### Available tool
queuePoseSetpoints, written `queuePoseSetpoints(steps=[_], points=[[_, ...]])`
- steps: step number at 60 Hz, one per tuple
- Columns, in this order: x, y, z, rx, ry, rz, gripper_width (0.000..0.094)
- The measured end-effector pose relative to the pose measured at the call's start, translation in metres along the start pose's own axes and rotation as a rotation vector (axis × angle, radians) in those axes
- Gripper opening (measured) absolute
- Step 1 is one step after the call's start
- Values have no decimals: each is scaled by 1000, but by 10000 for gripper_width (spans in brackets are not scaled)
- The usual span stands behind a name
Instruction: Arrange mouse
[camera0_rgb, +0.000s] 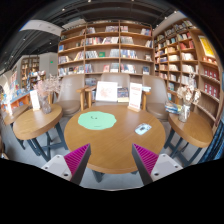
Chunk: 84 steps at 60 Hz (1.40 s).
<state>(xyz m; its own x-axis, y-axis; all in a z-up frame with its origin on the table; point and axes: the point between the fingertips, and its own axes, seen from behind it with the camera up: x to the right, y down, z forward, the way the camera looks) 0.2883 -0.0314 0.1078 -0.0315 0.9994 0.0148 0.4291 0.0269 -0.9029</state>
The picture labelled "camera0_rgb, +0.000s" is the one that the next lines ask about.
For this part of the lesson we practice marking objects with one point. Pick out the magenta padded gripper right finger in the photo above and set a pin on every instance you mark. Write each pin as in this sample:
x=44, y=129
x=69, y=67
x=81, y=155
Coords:
x=151, y=166

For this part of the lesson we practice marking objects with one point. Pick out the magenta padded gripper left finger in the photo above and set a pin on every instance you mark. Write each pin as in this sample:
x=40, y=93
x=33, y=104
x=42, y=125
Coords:
x=70, y=167

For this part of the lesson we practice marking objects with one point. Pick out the grey computer mouse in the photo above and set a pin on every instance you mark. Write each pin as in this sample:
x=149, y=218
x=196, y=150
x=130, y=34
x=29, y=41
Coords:
x=142, y=128

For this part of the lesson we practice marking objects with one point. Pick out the green round mouse pad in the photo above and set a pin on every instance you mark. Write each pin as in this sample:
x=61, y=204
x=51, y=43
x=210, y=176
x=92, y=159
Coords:
x=96, y=120

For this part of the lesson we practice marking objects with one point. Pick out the round wooden centre table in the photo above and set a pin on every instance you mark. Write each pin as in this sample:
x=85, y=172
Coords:
x=111, y=149

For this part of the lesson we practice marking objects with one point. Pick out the round wooden table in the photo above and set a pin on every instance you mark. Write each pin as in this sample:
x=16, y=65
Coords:
x=32, y=124
x=111, y=149
x=195, y=131

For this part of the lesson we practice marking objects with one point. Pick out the right round wooden table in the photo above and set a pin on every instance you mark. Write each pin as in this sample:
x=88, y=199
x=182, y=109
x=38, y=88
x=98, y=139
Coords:
x=195, y=131

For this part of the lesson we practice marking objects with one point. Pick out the left round wooden table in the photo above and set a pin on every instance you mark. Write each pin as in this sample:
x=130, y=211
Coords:
x=32, y=124

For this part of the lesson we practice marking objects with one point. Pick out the stack of books right table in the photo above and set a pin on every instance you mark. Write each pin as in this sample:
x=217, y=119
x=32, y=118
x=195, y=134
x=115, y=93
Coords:
x=173, y=108

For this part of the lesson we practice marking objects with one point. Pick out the beige left armchair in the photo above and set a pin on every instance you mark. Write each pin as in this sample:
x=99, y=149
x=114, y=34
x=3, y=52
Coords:
x=72, y=94

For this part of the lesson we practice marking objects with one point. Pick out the beige armchair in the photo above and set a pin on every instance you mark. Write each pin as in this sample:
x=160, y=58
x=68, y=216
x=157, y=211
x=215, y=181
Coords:
x=72, y=94
x=123, y=80
x=154, y=101

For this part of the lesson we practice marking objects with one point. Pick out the beige right armchair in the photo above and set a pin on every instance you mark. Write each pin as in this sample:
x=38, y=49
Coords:
x=154, y=101

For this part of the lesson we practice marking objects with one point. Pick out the white red standing sign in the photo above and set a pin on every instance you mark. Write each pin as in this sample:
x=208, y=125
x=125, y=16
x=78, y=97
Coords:
x=135, y=95

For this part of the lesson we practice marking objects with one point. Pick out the glass vase with dried flowers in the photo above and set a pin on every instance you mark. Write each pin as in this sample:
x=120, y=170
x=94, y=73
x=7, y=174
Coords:
x=189, y=94

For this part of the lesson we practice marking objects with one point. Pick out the white framed picture sign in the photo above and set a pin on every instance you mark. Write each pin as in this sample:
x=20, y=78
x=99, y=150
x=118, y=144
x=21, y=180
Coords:
x=106, y=91

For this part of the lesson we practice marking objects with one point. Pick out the white card sign left table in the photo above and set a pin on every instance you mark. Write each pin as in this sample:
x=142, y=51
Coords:
x=34, y=100

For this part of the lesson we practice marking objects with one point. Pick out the glass vase with pink flowers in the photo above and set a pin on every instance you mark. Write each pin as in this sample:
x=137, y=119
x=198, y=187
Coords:
x=44, y=88

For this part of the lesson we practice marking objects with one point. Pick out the beige middle armchair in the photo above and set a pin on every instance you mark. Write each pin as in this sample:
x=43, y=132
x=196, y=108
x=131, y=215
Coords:
x=123, y=80

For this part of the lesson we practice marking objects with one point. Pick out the distant wooden bookshelf left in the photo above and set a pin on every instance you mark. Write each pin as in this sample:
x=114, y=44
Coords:
x=29, y=70

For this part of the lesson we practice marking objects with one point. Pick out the large wooden back bookshelf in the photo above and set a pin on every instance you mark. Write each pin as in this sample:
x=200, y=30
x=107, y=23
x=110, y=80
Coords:
x=107, y=46

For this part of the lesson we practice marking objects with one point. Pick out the yellow poster on shelf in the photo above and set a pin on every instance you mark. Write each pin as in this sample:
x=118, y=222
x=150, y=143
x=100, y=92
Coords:
x=206, y=46

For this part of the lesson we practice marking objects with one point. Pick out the wooden right wall bookshelf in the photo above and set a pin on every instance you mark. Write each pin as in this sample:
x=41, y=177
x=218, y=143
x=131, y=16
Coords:
x=178, y=52

